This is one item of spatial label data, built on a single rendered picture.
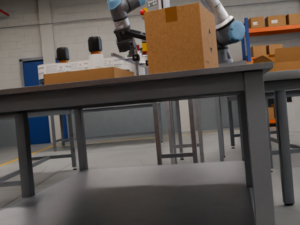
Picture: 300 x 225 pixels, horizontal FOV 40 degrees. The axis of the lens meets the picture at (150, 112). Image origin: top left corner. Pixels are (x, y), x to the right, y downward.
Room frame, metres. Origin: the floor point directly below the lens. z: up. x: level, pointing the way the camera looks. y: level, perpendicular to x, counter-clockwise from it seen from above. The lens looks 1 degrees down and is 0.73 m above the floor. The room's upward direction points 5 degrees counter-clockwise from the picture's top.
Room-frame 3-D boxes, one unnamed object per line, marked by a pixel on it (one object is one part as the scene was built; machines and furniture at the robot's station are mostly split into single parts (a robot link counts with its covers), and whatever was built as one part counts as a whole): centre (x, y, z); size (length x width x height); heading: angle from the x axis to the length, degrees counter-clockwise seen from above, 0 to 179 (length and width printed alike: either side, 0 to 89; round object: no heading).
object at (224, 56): (2.46, -0.44, 0.98); 0.15 x 0.15 x 0.10
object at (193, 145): (3.93, -0.26, 0.47); 1.17 x 0.36 x 0.95; 169
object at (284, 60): (4.04, -1.34, 0.97); 0.51 x 0.42 x 0.37; 93
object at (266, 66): (2.45, 0.14, 0.82); 2.10 x 1.50 x 0.02; 169
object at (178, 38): (1.82, -0.17, 0.99); 0.30 x 0.24 x 0.27; 159
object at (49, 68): (2.52, 0.56, 0.95); 0.20 x 0.20 x 0.14
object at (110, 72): (1.57, 0.21, 0.85); 0.30 x 0.26 x 0.04; 169
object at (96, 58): (2.53, 0.30, 1.03); 0.09 x 0.09 x 0.30
